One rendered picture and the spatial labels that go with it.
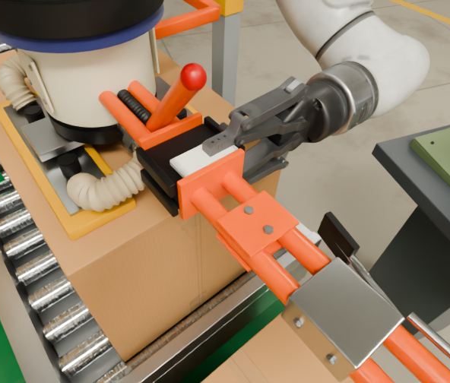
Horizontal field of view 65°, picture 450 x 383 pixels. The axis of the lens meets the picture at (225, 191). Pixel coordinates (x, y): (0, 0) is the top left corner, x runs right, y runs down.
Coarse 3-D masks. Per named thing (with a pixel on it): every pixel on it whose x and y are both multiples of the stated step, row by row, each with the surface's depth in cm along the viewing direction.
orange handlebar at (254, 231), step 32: (192, 0) 67; (160, 32) 59; (128, 128) 42; (256, 192) 36; (224, 224) 33; (256, 224) 33; (288, 224) 33; (256, 256) 31; (320, 256) 31; (288, 288) 29; (416, 352) 26
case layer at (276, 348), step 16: (272, 320) 83; (256, 336) 80; (272, 336) 80; (288, 336) 80; (240, 352) 78; (256, 352) 78; (272, 352) 78; (288, 352) 78; (304, 352) 78; (224, 368) 76; (240, 368) 76; (256, 368) 76; (272, 368) 76; (288, 368) 76; (304, 368) 76; (320, 368) 76
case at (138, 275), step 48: (0, 96) 68; (0, 144) 59; (96, 144) 60; (144, 192) 54; (48, 240) 48; (96, 240) 48; (144, 240) 51; (192, 240) 60; (96, 288) 50; (144, 288) 60; (192, 288) 74; (144, 336) 73
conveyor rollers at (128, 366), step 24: (0, 48) 157; (0, 168) 114; (24, 216) 99; (24, 240) 94; (24, 264) 89; (48, 264) 90; (48, 288) 85; (72, 288) 87; (72, 312) 82; (192, 312) 83; (48, 336) 78; (96, 336) 79; (168, 336) 79; (72, 360) 75; (144, 360) 76
